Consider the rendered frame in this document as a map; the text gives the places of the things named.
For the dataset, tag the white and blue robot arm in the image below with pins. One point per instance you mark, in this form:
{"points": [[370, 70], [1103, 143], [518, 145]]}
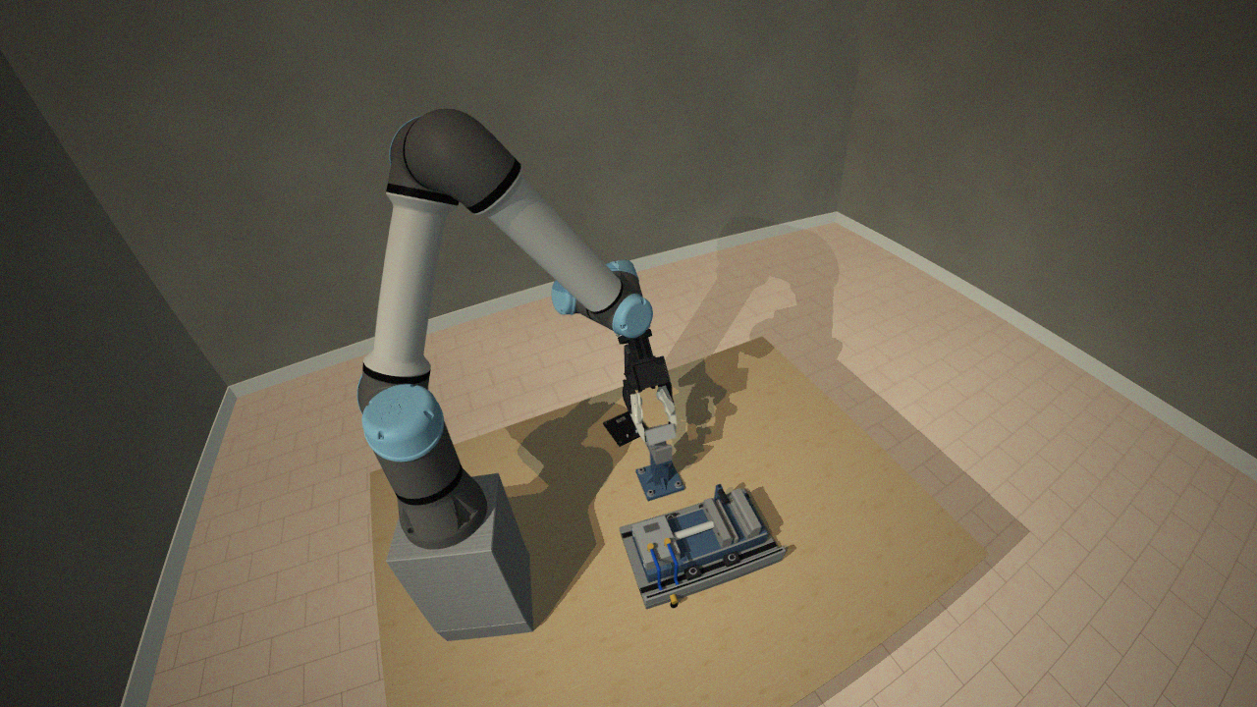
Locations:
{"points": [[449, 157]]}

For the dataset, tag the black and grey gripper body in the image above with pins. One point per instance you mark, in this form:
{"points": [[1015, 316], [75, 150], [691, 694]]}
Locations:
{"points": [[646, 373]]}

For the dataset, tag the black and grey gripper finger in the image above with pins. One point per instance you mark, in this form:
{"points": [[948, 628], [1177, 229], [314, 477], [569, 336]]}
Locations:
{"points": [[668, 406], [631, 399]]}

